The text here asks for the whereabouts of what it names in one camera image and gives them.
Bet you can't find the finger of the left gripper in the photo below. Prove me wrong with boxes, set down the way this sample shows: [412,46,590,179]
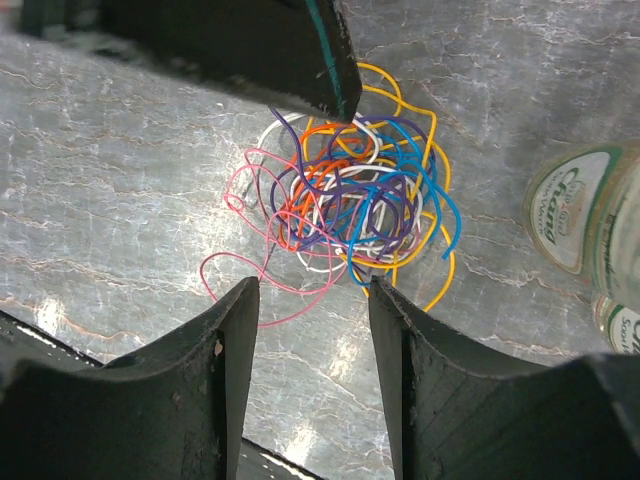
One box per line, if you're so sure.
[1,0,362,122]

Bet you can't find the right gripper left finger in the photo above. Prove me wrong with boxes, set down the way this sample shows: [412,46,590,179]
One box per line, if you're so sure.
[1,277,260,479]

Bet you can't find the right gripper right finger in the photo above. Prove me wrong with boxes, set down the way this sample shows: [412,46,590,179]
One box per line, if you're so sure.
[368,277,639,479]

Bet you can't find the right glass water bottle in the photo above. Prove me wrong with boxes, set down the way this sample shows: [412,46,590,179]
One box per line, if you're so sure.
[591,292,640,355]

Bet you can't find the glass water bottle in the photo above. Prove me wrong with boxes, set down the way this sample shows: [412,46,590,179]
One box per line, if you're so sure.
[591,292,640,355]
[523,139,639,311]

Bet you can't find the left glass water bottle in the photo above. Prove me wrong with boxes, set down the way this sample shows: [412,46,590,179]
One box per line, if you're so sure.
[523,139,639,311]

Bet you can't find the yellow wire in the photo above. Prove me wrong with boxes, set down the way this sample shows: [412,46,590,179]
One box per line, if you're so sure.
[301,61,458,313]

